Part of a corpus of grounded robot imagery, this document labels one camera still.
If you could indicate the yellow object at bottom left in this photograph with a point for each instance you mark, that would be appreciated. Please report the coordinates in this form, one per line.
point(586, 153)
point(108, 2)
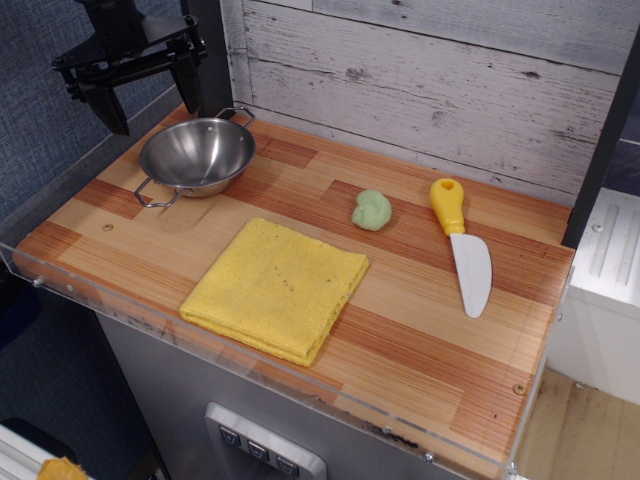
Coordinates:
point(61, 469)

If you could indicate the white ridged side cabinet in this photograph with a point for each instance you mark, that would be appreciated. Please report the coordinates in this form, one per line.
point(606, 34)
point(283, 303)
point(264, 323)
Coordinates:
point(595, 340)

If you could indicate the stainless steel bowl with handles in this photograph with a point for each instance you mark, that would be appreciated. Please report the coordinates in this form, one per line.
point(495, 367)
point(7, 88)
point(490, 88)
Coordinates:
point(200, 157)

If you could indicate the yellow folded cloth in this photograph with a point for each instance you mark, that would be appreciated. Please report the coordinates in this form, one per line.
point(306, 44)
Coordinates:
point(276, 290)

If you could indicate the black vertical post right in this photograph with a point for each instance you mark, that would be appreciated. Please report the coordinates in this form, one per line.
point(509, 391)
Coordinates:
point(620, 108)

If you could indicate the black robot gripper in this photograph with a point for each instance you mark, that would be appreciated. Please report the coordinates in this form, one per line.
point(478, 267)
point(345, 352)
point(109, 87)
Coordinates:
point(126, 46)

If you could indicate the clear acrylic table guard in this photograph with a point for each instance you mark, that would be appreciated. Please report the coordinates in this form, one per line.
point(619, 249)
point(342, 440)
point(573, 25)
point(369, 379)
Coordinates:
point(437, 393)

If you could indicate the grey dispenser button panel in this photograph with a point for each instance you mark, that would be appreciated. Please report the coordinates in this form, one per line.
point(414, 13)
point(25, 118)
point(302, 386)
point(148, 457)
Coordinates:
point(262, 444)

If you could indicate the silver toy fridge cabinet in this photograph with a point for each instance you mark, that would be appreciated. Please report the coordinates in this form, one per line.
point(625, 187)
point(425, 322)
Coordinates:
point(172, 388)

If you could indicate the green dough lump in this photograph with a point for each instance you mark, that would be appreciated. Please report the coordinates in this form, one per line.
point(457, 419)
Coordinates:
point(372, 212)

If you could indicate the yellow handled white knife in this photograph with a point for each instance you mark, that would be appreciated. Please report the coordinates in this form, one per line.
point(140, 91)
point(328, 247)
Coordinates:
point(471, 253)

